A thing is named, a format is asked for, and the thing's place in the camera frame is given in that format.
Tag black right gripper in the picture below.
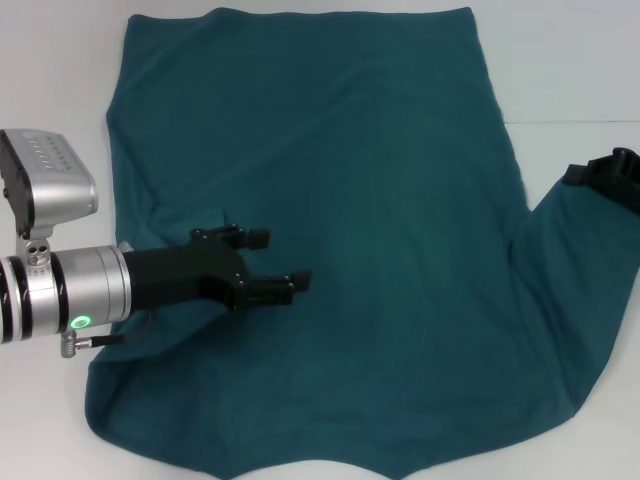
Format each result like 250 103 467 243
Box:
564 146 640 217

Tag thin left gripper cable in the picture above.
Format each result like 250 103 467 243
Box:
59 331 152 359

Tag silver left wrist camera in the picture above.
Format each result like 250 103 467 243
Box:
0 128 99 265

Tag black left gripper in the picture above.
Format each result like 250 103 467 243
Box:
122 225 314 314

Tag teal blue shirt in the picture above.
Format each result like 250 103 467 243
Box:
82 5 637 480

